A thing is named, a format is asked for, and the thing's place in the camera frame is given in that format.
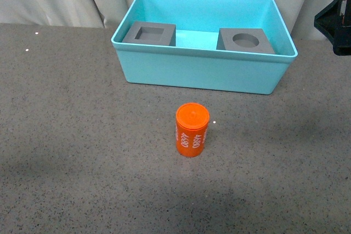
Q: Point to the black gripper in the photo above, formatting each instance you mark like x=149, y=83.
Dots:
x=334, y=23

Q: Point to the gray cube round recess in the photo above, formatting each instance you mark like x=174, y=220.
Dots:
x=250, y=40

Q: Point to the orange cylinder white numbers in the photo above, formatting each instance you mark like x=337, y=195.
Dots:
x=192, y=121

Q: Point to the gray cube square recess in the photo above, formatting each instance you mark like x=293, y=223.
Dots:
x=151, y=33

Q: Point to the blue plastic box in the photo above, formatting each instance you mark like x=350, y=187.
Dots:
x=195, y=62

